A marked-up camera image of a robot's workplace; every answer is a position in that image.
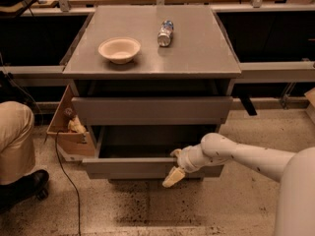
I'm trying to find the wooden box on floor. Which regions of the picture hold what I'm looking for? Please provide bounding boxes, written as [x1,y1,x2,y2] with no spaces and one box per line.
[47,86,95,161]

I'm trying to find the yellow toy in box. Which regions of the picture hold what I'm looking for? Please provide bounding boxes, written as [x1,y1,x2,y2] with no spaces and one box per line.
[68,116,87,134]

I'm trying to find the white paper bowl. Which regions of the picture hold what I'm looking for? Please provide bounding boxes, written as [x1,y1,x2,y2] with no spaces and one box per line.
[98,37,141,65]

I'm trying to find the grey metal rail frame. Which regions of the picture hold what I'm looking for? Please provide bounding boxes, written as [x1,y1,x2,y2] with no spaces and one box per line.
[1,6,314,97]

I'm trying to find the black shoe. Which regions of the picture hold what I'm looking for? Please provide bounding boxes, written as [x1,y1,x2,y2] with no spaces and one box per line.
[0,169,49,212]

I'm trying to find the silver soda can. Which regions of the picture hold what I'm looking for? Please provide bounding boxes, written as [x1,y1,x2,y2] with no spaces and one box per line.
[157,20,174,47]

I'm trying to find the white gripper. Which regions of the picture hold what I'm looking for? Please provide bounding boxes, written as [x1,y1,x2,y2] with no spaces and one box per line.
[162,145,210,188]

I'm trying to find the grey top drawer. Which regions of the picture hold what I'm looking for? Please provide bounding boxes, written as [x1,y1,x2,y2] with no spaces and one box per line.
[71,96,232,126]

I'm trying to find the grey drawer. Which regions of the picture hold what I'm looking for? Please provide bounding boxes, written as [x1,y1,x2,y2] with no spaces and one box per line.
[71,96,232,126]
[83,125,218,180]

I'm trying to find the person leg beige trousers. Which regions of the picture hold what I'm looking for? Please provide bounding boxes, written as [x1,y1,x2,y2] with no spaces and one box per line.
[0,101,35,185]

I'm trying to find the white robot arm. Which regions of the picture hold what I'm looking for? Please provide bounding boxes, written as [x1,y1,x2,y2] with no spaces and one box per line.
[162,133,315,236]

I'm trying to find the grey drawer cabinet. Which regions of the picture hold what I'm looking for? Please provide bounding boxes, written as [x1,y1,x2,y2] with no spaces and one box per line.
[64,6,241,179]

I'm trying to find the black floor cable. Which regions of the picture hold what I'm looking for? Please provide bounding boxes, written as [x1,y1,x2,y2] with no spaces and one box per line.
[54,130,83,236]

